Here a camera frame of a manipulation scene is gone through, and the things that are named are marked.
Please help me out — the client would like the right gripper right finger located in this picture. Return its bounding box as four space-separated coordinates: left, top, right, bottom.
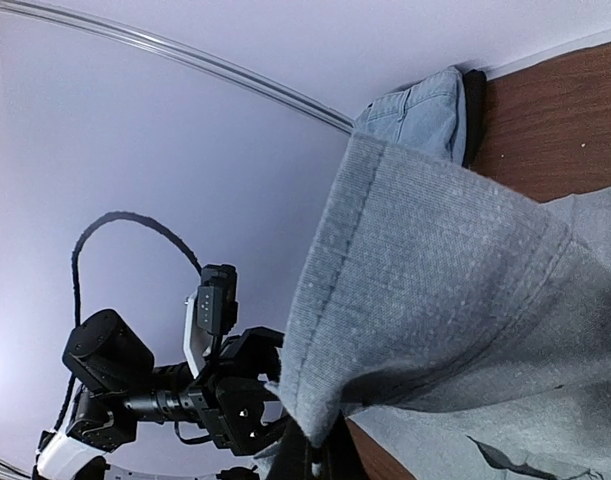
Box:
321 415 368 480

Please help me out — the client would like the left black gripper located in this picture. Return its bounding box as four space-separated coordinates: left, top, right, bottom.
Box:
187 327 286 456

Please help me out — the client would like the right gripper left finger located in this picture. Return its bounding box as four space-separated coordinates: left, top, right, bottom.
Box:
267 420 316 480

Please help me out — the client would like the grey polo shirt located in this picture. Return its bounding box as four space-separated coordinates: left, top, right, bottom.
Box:
271 135 611 479

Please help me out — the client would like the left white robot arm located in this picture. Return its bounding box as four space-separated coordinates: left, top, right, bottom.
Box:
33 309 287 479

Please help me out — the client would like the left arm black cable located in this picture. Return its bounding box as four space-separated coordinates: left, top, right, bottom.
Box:
52 211 206 436

